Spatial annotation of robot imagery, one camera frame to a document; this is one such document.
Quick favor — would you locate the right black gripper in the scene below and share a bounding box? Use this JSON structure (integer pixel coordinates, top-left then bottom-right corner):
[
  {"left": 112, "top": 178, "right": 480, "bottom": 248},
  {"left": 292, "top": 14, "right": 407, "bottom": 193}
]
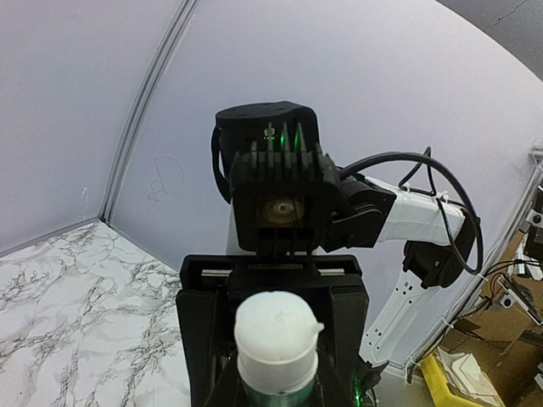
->
[{"left": 176, "top": 101, "right": 368, "bottom": 406}]

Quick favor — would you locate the small green white sticker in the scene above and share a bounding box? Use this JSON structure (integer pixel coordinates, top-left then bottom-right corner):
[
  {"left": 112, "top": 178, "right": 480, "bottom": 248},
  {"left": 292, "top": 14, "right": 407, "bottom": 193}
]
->
[{"left": 234, "top": 291, "right": 324, "bottom": 406}]

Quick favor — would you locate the yellow plastic bin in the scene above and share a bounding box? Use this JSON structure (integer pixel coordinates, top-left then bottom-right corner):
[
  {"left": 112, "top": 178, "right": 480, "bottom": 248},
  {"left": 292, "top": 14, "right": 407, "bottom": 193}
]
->
[{"left": 420, "top": 348, "right": 505, "bottom": 406}]

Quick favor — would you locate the cardboard box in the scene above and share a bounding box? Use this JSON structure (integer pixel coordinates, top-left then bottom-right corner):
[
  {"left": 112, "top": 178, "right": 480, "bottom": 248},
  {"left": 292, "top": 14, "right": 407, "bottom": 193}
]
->
[{"left": 436, "top": 228, "right": 543, "bottom": 407}]

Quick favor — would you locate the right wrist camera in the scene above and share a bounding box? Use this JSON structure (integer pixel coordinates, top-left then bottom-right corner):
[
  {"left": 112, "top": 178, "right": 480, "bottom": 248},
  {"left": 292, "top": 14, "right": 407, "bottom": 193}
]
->
[{"left": 229, "top": 124, "right": 339, "bottom": 258}]

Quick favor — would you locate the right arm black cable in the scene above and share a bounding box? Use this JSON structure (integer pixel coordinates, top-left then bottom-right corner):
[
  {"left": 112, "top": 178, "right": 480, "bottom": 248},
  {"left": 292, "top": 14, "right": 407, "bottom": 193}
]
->
[{"left": 210, "top": 125, "right": 484, "bottom": 275}]

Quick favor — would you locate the right aluminium corner post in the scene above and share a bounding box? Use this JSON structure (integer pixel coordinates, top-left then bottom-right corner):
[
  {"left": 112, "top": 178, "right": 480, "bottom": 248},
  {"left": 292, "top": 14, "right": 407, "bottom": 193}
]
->
[{"left": 98, "top": 0, "right": 199, "bottom": 224}]

